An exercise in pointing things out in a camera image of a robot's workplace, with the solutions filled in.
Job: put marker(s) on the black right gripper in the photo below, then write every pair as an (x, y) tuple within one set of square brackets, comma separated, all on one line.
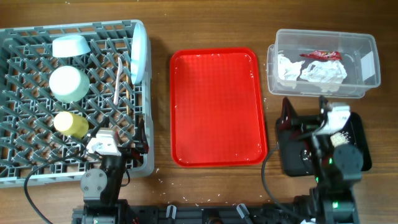
[(305, 126)]

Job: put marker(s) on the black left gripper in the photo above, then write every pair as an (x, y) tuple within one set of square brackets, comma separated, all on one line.
[(141, 141)]

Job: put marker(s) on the white paper napkin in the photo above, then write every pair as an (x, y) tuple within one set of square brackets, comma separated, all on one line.
[(316, 71)]

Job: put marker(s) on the yellow plastic cup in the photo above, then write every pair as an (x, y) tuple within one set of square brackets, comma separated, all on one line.
[(71, 124)]

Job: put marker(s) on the wooden chopstick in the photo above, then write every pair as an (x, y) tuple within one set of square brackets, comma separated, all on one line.
[(127, 91)]

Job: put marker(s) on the red snack wrapper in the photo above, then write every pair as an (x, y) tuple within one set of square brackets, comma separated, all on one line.
[(323, 55)]

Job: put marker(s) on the white plastic fork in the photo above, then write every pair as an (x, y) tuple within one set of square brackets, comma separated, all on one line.
[(117, 83)]

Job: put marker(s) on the large light blue plate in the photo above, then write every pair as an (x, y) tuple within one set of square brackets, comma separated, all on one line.
[(138, 53)]

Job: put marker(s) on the small light blue bowl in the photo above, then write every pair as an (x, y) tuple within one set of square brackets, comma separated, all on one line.
[(70, 46)]

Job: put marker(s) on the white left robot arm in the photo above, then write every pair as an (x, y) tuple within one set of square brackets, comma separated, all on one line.
[(101, 186)]

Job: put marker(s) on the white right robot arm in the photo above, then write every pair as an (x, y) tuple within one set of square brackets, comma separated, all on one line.
[(335, 171)]

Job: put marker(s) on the black food waste tray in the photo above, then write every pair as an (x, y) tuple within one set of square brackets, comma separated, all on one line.
[(295, 155)]

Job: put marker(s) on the clear plastic waste bin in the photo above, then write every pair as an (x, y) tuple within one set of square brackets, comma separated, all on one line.
[(359, 57)]

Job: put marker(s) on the grey plastic dishwasher rack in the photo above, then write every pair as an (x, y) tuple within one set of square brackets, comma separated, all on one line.
[(32, 150)]

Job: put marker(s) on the pile of rice scraps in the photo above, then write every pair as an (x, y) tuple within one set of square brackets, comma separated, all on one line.
[(339, 139)]

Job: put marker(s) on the red plastic serving tray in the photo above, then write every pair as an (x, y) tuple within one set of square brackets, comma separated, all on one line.
[(216, 113)]

